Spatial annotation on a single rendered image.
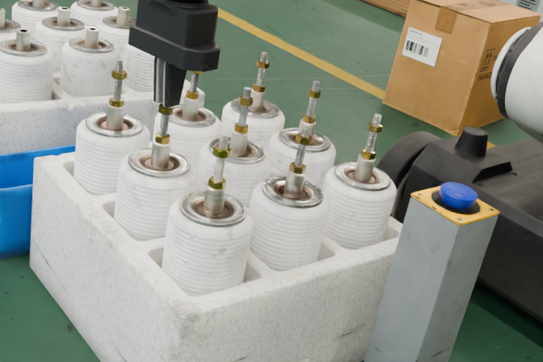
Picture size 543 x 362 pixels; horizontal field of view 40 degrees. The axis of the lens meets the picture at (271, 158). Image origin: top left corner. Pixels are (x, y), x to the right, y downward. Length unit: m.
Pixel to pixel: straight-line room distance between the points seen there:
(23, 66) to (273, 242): 0.54
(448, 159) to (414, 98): 0.77
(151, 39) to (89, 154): 0.21
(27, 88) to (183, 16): 0.49
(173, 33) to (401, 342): 0.43
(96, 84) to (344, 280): 0.58
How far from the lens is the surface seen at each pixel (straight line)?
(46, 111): 1.24
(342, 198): 0.95
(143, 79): 1.35
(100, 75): 1.29
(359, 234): 0.97
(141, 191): 0.89
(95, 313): 0.98
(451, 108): 1.96
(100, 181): 1.00
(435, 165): 1.25
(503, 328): 1.25
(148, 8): 0.85
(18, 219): 1.15
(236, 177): 0.95
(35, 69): 1.24
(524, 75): 1.02
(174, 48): 0.83
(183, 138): 1.03
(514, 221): 1.18
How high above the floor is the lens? 0.66
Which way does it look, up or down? 24 degrees down
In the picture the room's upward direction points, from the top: 11 degrees clockwise
